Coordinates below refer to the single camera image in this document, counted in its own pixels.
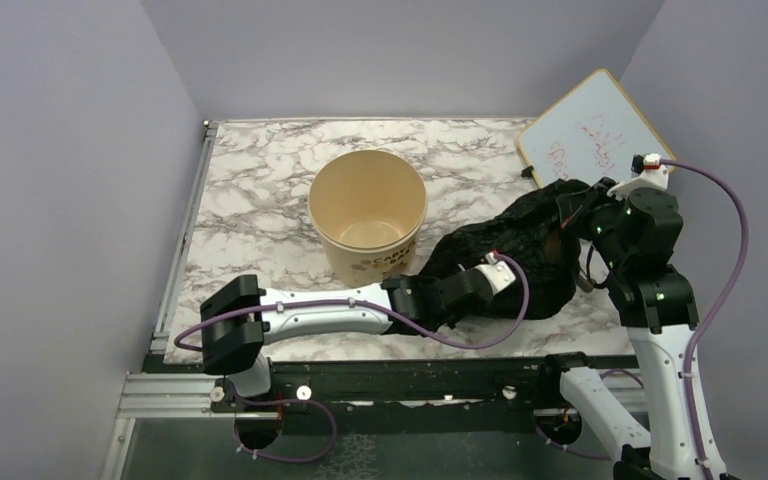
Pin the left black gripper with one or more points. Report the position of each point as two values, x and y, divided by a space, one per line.
453 321

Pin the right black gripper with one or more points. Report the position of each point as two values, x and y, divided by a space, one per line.
577 206

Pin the black plastic trash bag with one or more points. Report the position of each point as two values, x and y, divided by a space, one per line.
546 260

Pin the beige round trash bin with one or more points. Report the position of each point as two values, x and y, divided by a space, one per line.
367 208

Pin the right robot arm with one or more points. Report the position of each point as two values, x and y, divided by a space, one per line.
657 308

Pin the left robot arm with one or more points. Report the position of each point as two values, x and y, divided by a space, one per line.
242 317

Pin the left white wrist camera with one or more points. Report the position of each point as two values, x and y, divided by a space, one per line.
497 272

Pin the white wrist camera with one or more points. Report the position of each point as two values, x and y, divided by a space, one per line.
648 171
497 272

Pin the white board with wooden frame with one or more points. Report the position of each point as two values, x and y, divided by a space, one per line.
591 132

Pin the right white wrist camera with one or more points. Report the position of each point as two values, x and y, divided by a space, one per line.
648 171

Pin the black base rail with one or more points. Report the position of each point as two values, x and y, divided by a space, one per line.
386 397

